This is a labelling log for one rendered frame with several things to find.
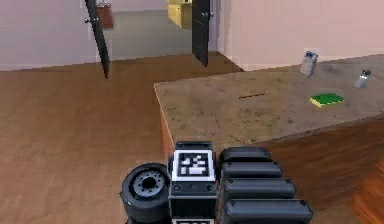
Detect green and yellow sponge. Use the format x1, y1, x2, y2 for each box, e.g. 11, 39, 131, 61
309, 92, 346, 108

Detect red-brown cabinet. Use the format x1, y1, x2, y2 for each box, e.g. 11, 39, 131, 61
96, 0, 115, 30

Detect yellow cabinet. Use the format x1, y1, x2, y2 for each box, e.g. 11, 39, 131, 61
166, 0, 193, 30

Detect white bottle with blue cap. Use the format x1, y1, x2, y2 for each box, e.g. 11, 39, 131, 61
299, 50, 319, 78

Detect brown kitchen counter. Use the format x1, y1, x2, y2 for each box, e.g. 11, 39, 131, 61
153, 53, 384, 161

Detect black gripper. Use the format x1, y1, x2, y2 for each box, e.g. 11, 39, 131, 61
119, 162, 172, 224

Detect black room door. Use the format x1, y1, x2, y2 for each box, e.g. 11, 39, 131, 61
191, 0, 212, 68
84, 0, 111, 80

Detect grey shaker with black cap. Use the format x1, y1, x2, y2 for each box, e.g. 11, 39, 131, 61
354, 69, 372, 89

